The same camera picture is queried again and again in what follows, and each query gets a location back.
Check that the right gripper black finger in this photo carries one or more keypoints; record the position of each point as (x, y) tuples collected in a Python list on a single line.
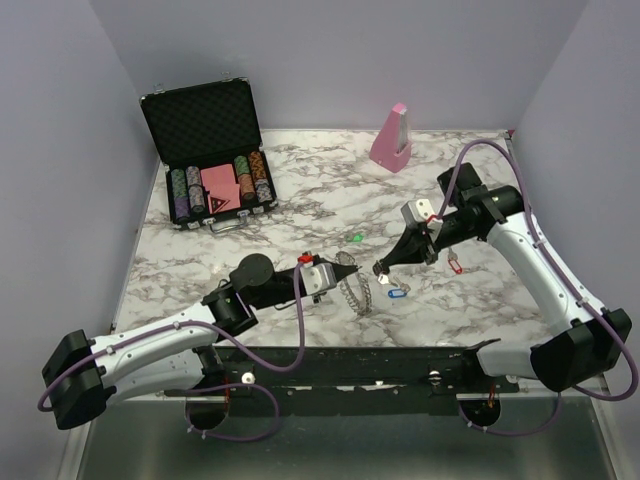
[(387, 266), (410, 248)]

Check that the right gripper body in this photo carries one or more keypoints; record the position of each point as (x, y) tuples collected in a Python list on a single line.
[(453, 231)]

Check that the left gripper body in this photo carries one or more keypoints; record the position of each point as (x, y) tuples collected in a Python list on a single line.
[(287, 286)]

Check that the steel disc with keyrings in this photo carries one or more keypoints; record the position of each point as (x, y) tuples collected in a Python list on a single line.
[(357, 293)]

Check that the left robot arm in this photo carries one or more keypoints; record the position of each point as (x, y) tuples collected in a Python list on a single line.
[(84, 375)]

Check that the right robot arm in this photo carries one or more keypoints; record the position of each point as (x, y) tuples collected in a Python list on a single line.
[(581, 345)]

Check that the red key tag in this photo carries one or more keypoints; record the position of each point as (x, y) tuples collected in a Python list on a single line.
[(453, 262)]

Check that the blue key tag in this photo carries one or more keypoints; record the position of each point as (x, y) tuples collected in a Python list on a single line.
[(396, 293)]

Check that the pink metronome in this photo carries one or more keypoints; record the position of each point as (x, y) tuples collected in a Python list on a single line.
[(392, 146)]

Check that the black poker chip case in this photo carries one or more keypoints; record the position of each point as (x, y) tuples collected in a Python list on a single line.
[(208, 138)]

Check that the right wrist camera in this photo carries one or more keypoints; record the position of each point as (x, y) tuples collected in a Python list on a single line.
[(420, 213)]

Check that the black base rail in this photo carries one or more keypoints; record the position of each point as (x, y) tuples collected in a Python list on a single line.
[(328, 382)]

